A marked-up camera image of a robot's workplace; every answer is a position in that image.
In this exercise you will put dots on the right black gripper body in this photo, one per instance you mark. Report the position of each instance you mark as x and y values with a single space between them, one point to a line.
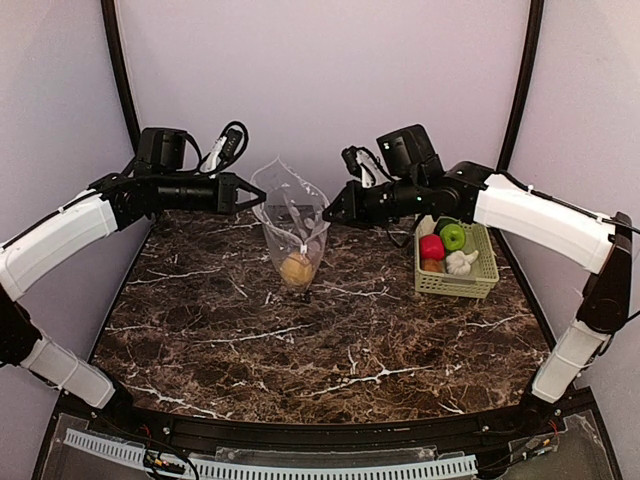
353 203

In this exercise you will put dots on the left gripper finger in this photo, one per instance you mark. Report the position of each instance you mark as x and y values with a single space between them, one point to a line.
249 204
249 188

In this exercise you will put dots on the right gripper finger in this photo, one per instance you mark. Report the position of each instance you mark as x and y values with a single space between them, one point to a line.
339 218
339 208

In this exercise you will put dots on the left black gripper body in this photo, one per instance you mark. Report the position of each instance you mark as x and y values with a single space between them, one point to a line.
225 193

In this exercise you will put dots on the clear zip top bag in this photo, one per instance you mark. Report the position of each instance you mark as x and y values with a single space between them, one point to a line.
291 216

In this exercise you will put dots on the orange peach toy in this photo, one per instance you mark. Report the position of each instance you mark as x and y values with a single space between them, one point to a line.
297 270

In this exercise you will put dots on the green apple toy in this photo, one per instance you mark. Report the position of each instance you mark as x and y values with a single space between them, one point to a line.
453 237

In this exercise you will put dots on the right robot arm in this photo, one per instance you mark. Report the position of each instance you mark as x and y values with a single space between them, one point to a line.
472 193

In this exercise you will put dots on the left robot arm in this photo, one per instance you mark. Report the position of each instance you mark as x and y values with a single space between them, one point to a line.
152 182

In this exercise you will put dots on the red pepper toy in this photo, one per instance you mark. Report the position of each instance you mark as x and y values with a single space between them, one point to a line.
431 247

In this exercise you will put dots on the brown potato toy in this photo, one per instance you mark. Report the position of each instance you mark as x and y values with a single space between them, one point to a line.
432 265

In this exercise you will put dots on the white garlic toy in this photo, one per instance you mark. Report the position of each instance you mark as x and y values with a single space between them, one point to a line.
459 263

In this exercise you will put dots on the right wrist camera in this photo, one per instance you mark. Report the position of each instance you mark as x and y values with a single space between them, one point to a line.
362 164

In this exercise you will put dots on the right black corner post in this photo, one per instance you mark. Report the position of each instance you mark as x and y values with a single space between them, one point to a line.
525 74

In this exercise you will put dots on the black front table rail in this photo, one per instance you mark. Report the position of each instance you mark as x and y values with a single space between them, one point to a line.
484 432

